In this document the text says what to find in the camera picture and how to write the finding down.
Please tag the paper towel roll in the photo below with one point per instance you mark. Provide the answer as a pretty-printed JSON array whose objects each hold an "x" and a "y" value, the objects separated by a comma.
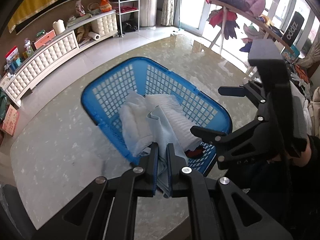
[{"x": 94, "y": 35}]

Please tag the blue plastic laundry basket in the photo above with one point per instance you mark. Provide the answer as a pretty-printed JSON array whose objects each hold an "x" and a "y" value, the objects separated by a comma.
[{"x": 104, "y": 96}]

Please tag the tall grey air conditioner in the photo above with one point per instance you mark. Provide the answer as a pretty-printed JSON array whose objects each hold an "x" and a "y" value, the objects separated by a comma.
[{"x": 148, "y": 11}]

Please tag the orange bag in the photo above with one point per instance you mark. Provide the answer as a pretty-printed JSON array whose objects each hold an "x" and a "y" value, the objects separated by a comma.
[{"x": 105, "y": 6}]

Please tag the red white gift box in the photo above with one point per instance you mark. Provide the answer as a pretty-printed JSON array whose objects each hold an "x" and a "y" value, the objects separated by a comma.
[{"x": 12, "y": 55}]

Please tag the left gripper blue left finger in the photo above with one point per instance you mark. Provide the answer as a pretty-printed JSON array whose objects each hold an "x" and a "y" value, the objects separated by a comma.
[{"x": 147, "y": 184}]

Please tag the pink drawer box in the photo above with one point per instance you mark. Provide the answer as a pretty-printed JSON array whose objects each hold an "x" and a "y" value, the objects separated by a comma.
[{"x": 44, "y": 39}]

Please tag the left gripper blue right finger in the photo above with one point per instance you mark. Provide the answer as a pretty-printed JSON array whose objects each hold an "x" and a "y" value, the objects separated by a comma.
[{"x": 177, "y": 186}]

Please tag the pink cardboard box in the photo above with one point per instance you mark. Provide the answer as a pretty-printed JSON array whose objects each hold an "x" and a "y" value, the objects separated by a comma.
[{"x": 10, "y": 121}]

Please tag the white tufted TV cabinet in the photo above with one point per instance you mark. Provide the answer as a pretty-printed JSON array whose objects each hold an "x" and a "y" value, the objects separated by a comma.
[{"x": 59, "y": 50}]

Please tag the light blue towel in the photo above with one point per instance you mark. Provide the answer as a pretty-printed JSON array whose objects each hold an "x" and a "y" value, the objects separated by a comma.
[{"x": 163, "y": 135}]

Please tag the person's right hand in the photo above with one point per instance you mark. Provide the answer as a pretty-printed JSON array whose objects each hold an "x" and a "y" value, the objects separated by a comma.
[{"x": 286, "y": 160}]

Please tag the green plastic bag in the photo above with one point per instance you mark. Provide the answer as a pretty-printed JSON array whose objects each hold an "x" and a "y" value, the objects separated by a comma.
[{"x": 3, "y": 104}]

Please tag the beige patterned curtain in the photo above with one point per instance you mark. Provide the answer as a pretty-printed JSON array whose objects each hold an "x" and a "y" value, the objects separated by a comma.
[{"x": 167, "y": 17}]

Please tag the white plastic jug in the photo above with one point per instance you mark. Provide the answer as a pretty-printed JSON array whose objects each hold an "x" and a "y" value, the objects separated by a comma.
[{"x": 59, "y": 26}]

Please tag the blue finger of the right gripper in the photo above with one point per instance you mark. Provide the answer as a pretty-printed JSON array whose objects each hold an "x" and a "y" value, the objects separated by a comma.
[
  {"x": 232, "y": 91},
  {"x": 207, "y": 135}
]

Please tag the white quilted cloth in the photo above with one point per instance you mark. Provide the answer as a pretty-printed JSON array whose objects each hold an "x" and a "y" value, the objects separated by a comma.
[{"x": 135, "y": 128}]

